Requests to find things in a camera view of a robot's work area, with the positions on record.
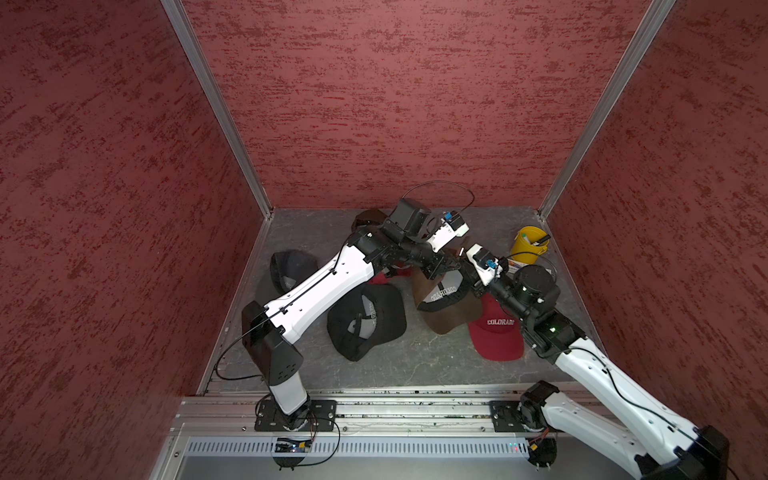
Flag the red cap with white logo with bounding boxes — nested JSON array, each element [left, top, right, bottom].
[[469, 294, 524, 362]]

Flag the black cap front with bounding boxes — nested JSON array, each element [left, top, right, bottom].
[[327, 283, 407, 362]]

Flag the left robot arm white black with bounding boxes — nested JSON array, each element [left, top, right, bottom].
[[242, 199, 469, 425]]

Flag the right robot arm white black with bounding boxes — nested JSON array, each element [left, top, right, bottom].
[[462, 260, 730, 479]]

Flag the dark brown cap back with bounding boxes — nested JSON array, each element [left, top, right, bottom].
[[351, 209, 388, 232]]

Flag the dark grey cap left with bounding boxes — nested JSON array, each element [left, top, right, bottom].
[[254, 250, 319, 306]]

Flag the yellow plastic bucket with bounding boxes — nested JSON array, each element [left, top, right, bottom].
[[509, 226, 549, 265]]

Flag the right corner aluminium profile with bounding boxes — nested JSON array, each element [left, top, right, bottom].
[[538, 0, 676, 222]]

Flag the corner aluminium profile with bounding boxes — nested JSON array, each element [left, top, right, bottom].
[[538, 0, 676, 222], [161, 0, 274, 221]]

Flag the left corner aluminium profile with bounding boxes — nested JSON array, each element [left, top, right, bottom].
[[161, 0, 274, 221]]

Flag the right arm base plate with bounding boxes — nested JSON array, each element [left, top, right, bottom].
[[489, 401, 545, 433]]

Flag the aluminium rail frame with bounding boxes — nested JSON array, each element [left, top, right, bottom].
[[149, 383, 679, 480]]

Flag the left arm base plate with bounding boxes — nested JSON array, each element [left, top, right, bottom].
[[254, 397, 338, 433]]

